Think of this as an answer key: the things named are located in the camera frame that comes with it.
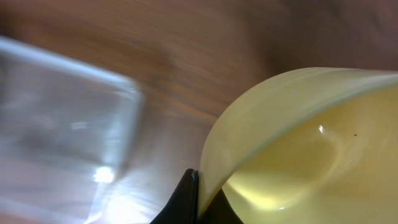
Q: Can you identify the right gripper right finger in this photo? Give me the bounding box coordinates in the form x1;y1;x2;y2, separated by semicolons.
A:
201;189;243;224

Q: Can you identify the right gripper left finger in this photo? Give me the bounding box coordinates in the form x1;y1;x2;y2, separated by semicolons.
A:
150;169;199;224

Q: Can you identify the yellow plastic bowl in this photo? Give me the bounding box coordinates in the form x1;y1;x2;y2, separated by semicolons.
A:
198;68;397;223

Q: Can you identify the clear plastic container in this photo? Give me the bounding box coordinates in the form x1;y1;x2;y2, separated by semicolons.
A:
1;37;143;223

